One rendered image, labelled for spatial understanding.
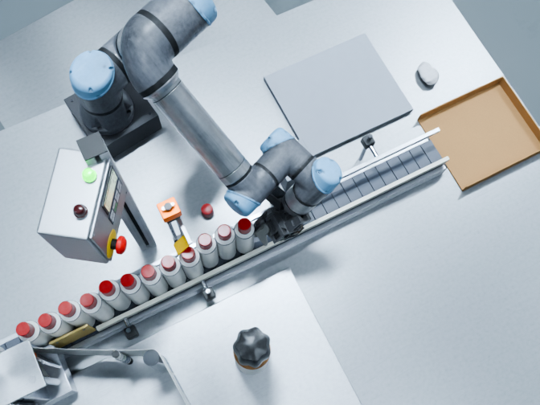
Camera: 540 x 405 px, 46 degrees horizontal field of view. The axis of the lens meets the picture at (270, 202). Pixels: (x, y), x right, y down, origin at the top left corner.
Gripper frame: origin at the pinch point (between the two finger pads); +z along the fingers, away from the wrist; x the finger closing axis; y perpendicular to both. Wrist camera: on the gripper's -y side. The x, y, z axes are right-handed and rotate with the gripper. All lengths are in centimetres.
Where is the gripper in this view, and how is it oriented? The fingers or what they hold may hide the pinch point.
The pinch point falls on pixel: (256, 231)
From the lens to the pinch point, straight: 172.5
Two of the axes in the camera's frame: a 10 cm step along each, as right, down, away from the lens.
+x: 7.6, -2.1, 6.2
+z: -4.7, 4.9, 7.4
